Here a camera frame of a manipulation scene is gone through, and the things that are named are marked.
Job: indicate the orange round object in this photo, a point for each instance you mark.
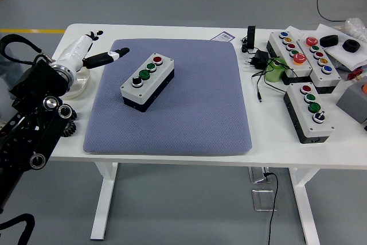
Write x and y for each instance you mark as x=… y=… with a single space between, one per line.
x=364 y=88

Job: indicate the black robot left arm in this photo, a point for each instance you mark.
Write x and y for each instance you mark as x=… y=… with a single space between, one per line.
x=28 y=141

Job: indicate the grey-blue textured mat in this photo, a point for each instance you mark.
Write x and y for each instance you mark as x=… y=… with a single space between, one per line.
x=186 y=113

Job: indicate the white shallow dish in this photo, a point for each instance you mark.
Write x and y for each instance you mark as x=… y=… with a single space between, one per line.
x=81 y=83

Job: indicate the black power adapter plug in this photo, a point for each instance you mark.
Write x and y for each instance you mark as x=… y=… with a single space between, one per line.
x=259 y=57

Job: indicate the red round knob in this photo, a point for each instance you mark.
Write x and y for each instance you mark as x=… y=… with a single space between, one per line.
x=355 y=74

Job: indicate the clear under-table bracket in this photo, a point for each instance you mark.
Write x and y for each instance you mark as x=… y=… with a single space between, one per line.
x=258 y=174

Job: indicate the grey plastic box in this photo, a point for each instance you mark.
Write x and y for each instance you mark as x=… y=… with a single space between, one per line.
x=351 y=101

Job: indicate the white flat cardboard box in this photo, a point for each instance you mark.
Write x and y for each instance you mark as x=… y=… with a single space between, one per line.
x=347 y=58

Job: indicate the person's leg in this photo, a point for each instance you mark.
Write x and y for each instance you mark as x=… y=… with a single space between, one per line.
x=4 y=75

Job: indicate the small black upright device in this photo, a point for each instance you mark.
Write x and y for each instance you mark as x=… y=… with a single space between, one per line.
x=251 y=37

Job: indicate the green plastic cylinder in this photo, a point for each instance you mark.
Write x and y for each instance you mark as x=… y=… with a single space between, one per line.
x=272 y=74

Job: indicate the grey four-button control box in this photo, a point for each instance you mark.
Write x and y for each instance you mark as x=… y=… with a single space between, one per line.
x=308 y=113
x=149 y=80

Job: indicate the clear plastic bag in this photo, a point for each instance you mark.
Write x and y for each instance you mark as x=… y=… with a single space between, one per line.
x=357 y=27

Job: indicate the purple-edged barcode label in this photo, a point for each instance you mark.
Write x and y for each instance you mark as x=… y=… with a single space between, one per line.
x=223 y=36

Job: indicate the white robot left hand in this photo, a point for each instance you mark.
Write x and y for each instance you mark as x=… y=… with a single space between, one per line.
x=76 y=51

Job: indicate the grey five-button control box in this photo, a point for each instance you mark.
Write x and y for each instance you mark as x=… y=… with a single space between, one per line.
x=329 y=80
x=279 y=44

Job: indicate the white table leg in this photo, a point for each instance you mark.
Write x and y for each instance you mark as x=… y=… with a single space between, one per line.
x=306 y=207
x=104 y=199

